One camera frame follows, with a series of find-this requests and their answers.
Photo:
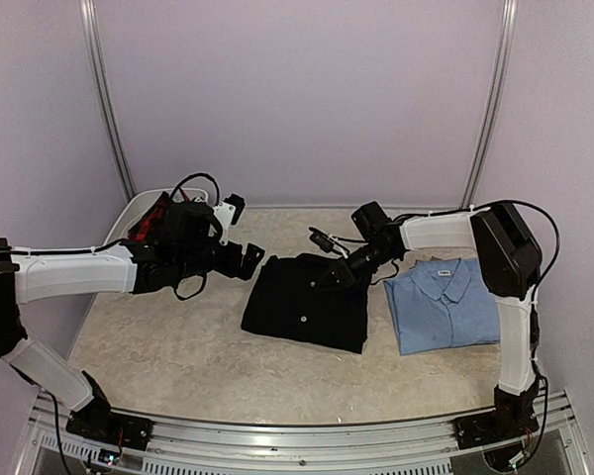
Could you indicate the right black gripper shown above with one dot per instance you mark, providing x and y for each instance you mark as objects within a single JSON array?
[{"x": 346, "y": 279}]

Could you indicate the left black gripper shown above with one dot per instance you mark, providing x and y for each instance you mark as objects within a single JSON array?
[{"x": 248, "y": 263}]

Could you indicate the right aluminium corner post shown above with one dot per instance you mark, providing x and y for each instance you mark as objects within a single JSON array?
[{"x": 493, "y": 101}]

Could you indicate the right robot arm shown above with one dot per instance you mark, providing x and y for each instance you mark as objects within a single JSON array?
[{"x": 511, "y": 262}]

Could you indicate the aluminium corner post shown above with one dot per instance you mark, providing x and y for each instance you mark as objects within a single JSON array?
[
  {"x": 97, "y": 63},
  {"x": 493, "y": 101}
]

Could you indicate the red black plaid shirt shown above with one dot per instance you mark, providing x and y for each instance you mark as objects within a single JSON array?
[{"x": 150, "y": 223}]

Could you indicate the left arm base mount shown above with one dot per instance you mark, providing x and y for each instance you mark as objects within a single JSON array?
[{"x": 98, "y": 421}]

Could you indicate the left aluminium corner post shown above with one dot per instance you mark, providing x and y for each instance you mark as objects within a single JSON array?
[{"x": 97, "y": 63}]

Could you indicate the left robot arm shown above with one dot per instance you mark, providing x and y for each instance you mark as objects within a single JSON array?
[{"x": 45, "y": 278}]

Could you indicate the light blue folded shirt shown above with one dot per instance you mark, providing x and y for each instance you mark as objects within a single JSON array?
[{"x": 442, "y": 304}]

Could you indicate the black long sleeve shirt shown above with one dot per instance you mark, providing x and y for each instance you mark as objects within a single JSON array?
[{"x": 285, "y": 302}]

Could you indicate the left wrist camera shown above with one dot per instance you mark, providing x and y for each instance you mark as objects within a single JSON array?
[{"x": 226, "y": 214}]

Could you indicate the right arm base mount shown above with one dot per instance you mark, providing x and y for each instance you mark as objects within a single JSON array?
[{"x": 511, "y": 416}]

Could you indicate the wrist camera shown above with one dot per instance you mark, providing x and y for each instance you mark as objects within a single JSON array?
[
  {"x": 327, "y": 243},
  {"x": 226, "y": 214}
]

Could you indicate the aluminium front rail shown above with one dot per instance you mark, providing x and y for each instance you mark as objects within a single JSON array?
[{"x": 185, "y": 446}]

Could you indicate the white plastic bin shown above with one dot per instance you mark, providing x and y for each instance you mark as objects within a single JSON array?
[{"x": 132, "y": 213}]

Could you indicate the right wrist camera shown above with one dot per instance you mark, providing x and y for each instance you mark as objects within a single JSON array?
[{"x": 327, "y": 243}]

